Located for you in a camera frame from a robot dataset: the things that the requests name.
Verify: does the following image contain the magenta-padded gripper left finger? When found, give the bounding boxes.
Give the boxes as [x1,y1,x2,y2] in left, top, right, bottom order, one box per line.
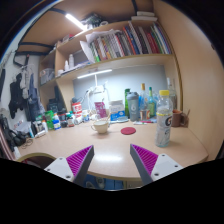
[44,144,95,188]

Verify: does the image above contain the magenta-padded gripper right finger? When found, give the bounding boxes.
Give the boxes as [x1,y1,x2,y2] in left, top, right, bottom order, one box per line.
[129,143,184,187]

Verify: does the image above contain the clear yellow-capped drink bottle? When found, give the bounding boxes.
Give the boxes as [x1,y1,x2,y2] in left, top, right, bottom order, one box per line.
[154,89,174,148]

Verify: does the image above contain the small blue and white bottle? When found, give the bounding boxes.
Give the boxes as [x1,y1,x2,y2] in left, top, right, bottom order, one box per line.
[52,113,62,130]

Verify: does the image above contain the flat round red coaster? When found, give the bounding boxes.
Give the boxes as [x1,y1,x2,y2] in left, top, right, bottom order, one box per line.
[120,126,137,136]

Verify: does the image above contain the green plastic container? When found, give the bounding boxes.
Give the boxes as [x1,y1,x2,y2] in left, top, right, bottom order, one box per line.
[45,110,55,130]

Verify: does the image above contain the brown clay mug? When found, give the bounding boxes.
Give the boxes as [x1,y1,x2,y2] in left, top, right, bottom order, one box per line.
[171,109,189,128]

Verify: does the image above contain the cream ceramic cup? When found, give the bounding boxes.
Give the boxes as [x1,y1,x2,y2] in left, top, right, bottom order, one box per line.
[90,118,112,135]

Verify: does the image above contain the small white jar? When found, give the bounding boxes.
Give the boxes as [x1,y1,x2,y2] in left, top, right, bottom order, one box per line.
[81,109,90,123]

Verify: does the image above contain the red and white canister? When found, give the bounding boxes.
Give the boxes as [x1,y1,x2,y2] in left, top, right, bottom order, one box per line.
[71,102,83,118]

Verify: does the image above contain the slim green glass bottle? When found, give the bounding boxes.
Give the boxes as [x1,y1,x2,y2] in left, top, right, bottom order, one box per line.
[147,86,157,118]

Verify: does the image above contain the grey shaker bottle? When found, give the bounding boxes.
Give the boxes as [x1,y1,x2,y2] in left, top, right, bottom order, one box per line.
[126,91,141,122]

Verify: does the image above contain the clear glass bottle gold cap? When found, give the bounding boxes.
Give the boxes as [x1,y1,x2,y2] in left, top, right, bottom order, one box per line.
[138,82,150,121]

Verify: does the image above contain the magenta paper pack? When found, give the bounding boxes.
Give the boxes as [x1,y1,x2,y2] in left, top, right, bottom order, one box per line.
[94,101,108,119]

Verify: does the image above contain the blue and white carton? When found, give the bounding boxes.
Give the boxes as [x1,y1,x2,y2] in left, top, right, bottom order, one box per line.
[109,99,126,122]

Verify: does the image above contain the clear glass bottle white cap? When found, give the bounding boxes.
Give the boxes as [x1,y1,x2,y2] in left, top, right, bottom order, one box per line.
[166,77,178,111]

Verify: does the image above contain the green plastic bottle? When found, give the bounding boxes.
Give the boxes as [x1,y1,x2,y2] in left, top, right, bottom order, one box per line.
[124,88,131,118]

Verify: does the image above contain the dark hanging clothes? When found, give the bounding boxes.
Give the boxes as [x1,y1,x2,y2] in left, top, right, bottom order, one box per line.
[8,66,43,123]

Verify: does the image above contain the white under-shelf light bar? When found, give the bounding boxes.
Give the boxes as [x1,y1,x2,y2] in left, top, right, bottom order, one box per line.
[76,68,113,80]

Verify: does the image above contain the white ceiling light tube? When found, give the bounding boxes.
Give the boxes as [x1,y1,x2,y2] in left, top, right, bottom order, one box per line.
[64,13,87,32]

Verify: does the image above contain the white wall power strip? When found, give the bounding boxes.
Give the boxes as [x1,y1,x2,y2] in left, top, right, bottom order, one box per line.
[88,85,106,94]

